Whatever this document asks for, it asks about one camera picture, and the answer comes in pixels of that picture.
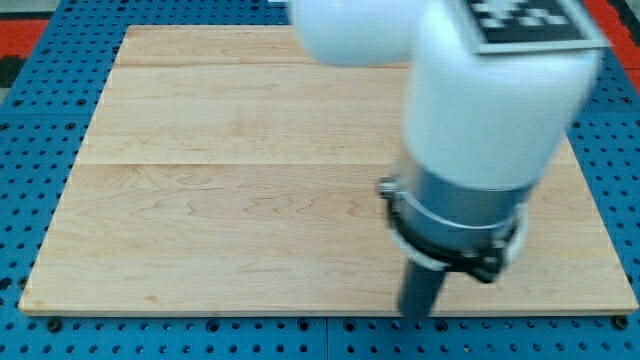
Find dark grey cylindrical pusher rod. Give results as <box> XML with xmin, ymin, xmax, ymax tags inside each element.
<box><xmin>397</xmin><ymin>260</ymin><xmax>446</xmax><ymax>321</ymax></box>

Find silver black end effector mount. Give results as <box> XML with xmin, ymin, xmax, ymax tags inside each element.
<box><xmin>377</xmin><ymin>151</ymin><xmax>531</xmax><ymax>283</ymax></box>

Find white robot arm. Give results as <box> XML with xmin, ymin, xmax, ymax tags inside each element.
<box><xmin>287</xmin><ymin>0</ymin><xmax>608</xmax><ymax>321</ymax></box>

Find light wooden board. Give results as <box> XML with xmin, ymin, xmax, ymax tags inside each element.
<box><xmin>18</xmin><ymin>24</ymin><xmax>640</xmax><ymax>318</ymax></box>

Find black white fiducial marker tag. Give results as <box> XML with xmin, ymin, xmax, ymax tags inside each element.
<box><xmin>450</xmin><ymin>0</ymin><xmax>609</xmax><ymax>55</ymax></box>

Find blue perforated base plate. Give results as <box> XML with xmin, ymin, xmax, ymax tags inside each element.
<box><xmin>1</xmin><ymin>0</ymin><xmax>639</xmax><ymax>359</ymax></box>

